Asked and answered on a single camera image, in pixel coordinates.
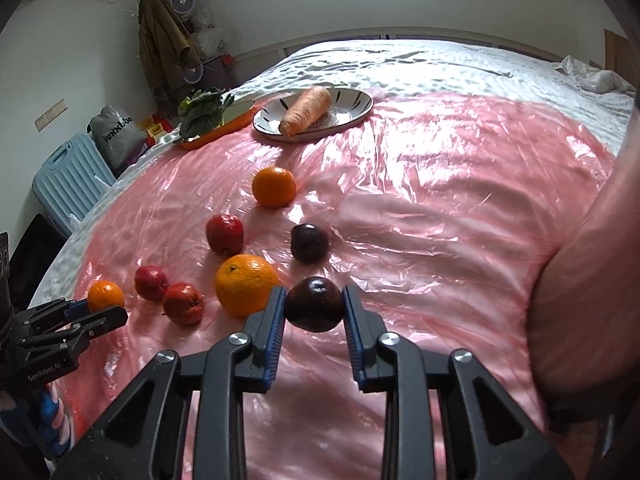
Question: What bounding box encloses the white striped plate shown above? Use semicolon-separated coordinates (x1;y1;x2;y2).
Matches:
252;87;374;143

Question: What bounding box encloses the small orange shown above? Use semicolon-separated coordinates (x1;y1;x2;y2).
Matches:
87;280;126;313

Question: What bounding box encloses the pink plastic sheet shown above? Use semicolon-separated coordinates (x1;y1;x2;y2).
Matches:
50;92;618;480

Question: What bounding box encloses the orange tray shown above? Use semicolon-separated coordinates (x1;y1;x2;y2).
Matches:
173;101;257;151

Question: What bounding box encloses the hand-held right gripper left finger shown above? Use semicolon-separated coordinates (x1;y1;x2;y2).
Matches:
50;284;288;480

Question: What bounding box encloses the brown coat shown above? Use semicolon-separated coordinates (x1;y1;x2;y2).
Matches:
137;0;203;111

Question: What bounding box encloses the light blue suitcase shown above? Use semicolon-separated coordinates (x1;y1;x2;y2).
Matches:
32;133;117;238

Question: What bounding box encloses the small red apple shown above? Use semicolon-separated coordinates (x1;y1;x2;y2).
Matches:
161;282;205;326
134;265;170;302

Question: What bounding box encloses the carrot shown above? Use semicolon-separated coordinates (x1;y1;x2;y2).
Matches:
279;86;332;137

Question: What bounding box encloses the wooden headboard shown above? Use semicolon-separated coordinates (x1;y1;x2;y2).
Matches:
604;29;628;73

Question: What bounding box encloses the crumpled white blanket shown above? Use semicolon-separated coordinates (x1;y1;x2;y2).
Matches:
550;55;638;95

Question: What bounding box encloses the white bed sheet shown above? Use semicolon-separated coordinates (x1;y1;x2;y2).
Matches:
27;37;638;311

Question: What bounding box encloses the dark cloth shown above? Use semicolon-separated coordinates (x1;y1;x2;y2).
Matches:
10;214;63;311

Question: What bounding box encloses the large red apple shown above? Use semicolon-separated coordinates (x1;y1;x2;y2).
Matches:
206;214;245;257

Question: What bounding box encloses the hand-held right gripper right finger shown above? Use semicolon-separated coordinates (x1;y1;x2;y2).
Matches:
341;284;576;480

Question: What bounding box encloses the red and yellow box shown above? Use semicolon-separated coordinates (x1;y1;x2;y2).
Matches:
140;115;173;146

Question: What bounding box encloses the white wall socket strip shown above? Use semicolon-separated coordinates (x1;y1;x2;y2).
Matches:
35;99;68;131

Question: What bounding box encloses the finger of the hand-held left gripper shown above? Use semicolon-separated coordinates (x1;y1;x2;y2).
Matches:
20;306;128;356
15;299;91;333

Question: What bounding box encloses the dark purple plum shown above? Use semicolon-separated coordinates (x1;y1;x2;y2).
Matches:
284;276;346;333
291;223;331;264

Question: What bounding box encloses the white plastic bag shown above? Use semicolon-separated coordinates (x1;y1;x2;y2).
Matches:
190;10;226;61

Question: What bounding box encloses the grey bag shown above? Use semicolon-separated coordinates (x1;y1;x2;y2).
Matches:
89;105;148;168

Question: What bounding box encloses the leafy green vegetable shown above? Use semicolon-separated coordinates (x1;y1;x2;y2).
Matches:
178;89;236;140

